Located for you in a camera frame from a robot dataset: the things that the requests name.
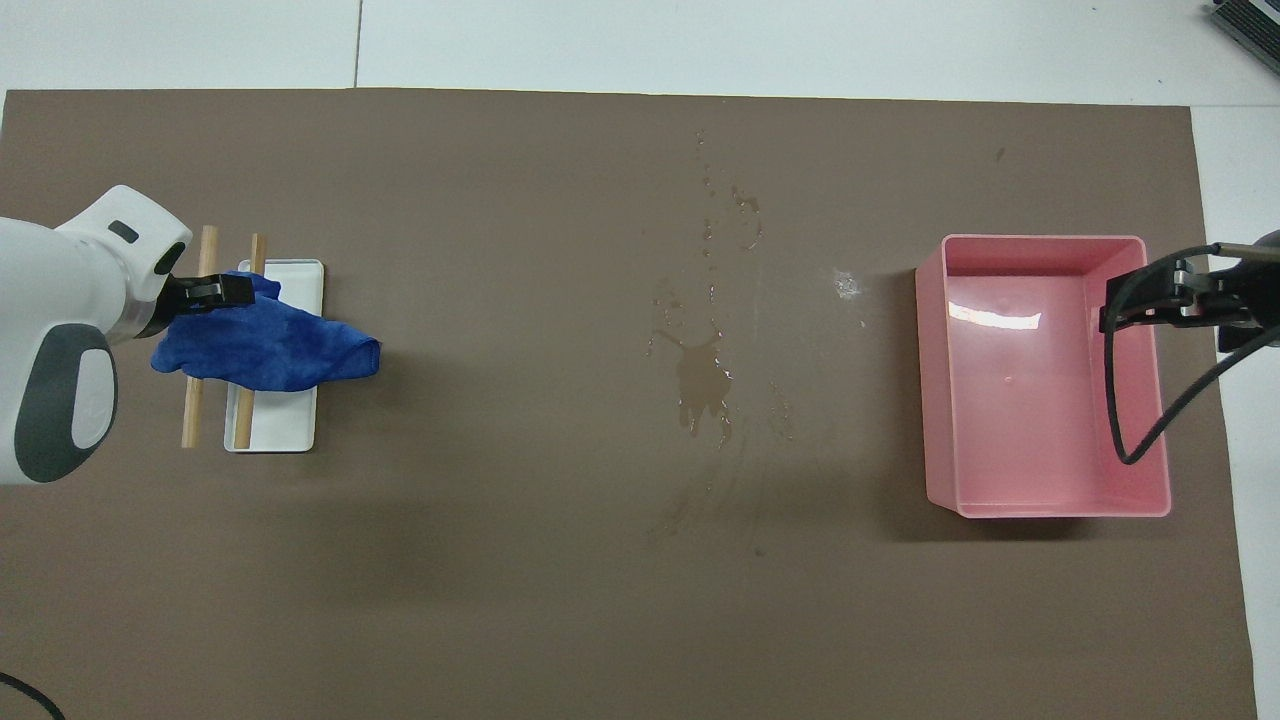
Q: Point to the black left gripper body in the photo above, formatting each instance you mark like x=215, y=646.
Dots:
x=160, y=305

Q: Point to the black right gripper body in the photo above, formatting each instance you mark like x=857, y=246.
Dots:
x=1245, y=295

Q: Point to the blue microfiber towel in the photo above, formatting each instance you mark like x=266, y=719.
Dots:
x=270, y=345

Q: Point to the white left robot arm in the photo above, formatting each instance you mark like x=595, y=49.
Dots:
x=60, y=330

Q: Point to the white towel rack base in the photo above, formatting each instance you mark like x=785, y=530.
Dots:
x=290, y=420

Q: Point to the wooden dowel rod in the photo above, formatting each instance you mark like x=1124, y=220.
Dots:
x=192, y=415
x=243, y=420

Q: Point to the pink plastic bin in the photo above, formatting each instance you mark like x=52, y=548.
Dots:
x=1040, y=400

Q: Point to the grey ribbed device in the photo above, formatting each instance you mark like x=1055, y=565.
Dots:
x=1250, y=20

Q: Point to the brown table mat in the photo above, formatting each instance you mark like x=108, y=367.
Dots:
x=560, y=560

